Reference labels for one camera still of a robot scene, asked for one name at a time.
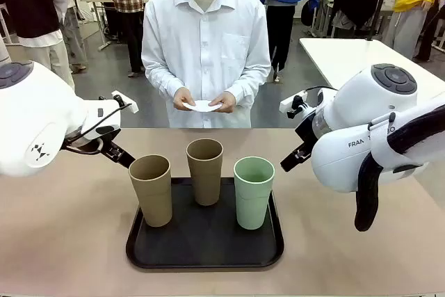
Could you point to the tan plastic cup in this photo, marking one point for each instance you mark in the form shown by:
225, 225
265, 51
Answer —
153, 196
205, 178

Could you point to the person in white shirt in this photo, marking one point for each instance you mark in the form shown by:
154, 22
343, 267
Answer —
205, 50

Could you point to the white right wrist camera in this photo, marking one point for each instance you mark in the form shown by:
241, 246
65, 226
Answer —
290, 101

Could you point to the person in grey trousers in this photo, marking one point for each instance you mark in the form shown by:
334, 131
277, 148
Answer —
74, 39

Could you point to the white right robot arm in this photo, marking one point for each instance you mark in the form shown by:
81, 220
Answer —
347, 158

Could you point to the white background table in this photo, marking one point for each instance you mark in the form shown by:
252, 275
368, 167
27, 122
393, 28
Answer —
347, 60

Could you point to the black plastic tray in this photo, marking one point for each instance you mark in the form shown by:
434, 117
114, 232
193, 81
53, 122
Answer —
208, 241

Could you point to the person's right hand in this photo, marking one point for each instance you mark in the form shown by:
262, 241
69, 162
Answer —
182, 98

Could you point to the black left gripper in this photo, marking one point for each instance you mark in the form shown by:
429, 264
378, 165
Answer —
110, 140

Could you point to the person in dark clothes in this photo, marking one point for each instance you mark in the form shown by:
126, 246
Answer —
434, 32

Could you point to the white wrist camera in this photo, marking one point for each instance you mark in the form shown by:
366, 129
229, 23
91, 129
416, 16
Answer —
125, 102
290, 101

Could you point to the person's left forearm white sleeve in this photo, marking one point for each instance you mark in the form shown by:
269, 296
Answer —
252, 79

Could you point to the pale green plastic cup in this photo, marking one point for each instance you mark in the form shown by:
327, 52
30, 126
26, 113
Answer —
252, 203

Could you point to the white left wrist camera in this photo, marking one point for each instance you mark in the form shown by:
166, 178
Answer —
125, 102

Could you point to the person's left hand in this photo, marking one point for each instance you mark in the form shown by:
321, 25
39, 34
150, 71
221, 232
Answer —
227, 102

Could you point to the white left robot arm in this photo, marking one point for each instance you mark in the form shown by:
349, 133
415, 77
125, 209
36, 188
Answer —
34, 112

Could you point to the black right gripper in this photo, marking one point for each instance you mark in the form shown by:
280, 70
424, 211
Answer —
306, 130

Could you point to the black stand pole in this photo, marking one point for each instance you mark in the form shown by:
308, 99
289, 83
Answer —
377, 15

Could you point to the white paper doily coaster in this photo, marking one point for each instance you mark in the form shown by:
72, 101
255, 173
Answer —
203, 106

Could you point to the white air purifier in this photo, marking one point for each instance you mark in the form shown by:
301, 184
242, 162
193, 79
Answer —
2, 51

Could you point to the person's right forearm white sleeve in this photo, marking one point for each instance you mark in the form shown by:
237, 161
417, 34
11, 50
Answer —
161, 79

